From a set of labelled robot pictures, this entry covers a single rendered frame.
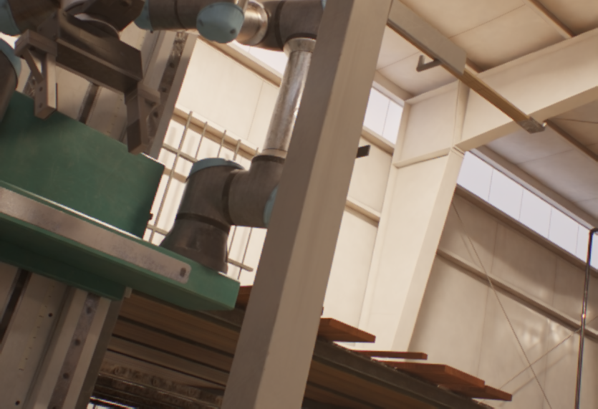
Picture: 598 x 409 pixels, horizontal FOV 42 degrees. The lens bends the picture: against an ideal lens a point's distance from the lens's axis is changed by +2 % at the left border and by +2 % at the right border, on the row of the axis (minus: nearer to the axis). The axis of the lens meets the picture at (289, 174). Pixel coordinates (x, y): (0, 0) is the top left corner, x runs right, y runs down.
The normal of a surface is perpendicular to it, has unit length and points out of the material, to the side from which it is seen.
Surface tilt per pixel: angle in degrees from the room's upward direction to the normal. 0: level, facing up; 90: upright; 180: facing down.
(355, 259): 87
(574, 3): 177
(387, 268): 90
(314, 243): 90
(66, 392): 90
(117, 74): 155
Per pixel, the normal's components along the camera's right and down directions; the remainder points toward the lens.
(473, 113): -0.75, -0.40
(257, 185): -0.37, -0.44
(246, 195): -0.41, -0.18
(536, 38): -0.18, 0.86
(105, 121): 0.65, -0.13
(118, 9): 0.16, 0.84
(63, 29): 0.73, -0.45
